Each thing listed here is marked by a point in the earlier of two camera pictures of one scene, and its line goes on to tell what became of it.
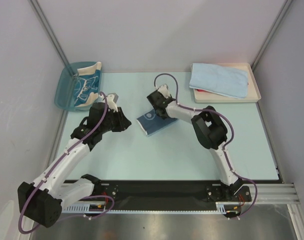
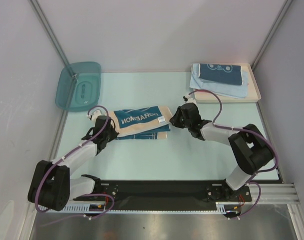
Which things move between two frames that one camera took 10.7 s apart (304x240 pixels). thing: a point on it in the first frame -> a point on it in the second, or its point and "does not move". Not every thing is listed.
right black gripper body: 156,100 -> 177,117
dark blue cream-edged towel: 152,122 -> 222,73
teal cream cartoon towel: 86,84 -> 142,123
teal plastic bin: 64,85 does not move
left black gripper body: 114,118 -> 111,134
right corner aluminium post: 283,12 does not move
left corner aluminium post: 53,38 does not move
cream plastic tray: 253,94 does not move
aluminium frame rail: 272,194 does not move
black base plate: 167,194 does not move
